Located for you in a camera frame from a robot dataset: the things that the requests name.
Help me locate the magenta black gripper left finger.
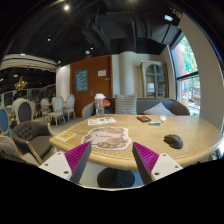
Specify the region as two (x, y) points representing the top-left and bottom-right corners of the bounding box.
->
(65, 142), (91, 184)

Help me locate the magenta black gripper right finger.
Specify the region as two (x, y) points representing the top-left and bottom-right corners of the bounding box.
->
(132, 142), (159, 185)

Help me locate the black computer mouse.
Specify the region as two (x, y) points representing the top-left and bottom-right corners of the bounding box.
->
(164, 134), (183, 149)

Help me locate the map-shaped mouse pad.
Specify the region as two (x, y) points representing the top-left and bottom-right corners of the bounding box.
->
(81, 126), (131, 151)

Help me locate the yellow square card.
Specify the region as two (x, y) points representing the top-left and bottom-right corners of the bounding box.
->
(56, 131), (75, 142)

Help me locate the teal small packet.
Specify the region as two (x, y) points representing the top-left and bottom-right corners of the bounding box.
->
(149, 121), (161, 126)

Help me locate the round wooden table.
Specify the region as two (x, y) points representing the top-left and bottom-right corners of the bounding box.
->
(50, 114), (224, 188)

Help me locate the black red small box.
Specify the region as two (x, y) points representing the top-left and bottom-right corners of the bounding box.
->
(137, 116), (151, 123)

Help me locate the small white object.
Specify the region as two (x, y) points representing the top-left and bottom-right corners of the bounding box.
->
(160, 115), (167, 123)

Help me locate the white printed leaflet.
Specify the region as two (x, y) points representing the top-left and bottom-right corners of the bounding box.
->
(88, 117), (117, 126)

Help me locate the dark grey tufted armchair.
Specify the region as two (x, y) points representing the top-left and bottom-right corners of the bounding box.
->
(12, 121), (53, 164)

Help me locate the white dining chair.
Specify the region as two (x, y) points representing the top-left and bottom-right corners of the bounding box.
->
(48, 96), (64, 123)
(63, 94), (76, 119)

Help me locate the light grey cushion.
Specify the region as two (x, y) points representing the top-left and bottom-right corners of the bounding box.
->
(144, 103), (173, 116)

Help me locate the striped cushion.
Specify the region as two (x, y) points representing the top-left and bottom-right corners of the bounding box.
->
(115, 94), (137, 115)

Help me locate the grey sofa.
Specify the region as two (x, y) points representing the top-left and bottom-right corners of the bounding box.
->
(82, 98), (190, 119)

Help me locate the clear plastic tumbler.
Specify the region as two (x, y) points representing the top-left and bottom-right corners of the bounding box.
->
(94, 93), (105, 118)

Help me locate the grey oval-back chair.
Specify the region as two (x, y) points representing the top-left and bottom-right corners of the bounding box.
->
(16, 100), (33, 123)

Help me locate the blue-back chair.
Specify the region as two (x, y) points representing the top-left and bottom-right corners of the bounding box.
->
(0, 107), (11, 137)

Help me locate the glass-door wooden cabinet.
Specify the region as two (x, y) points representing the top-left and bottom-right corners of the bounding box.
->
(140, 61), (168, 98)

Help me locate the orange wooden door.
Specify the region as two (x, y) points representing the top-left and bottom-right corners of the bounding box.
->
(70, 55), (112, 117)

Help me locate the gold chandelier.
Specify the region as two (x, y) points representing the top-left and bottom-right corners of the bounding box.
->
(15, 77), (27, 90)

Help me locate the large window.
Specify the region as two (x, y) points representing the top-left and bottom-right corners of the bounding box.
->
(171, 34), (201, 116)

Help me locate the blue wall poster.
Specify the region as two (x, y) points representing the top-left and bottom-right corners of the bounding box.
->
(75, 69), (88, 92)

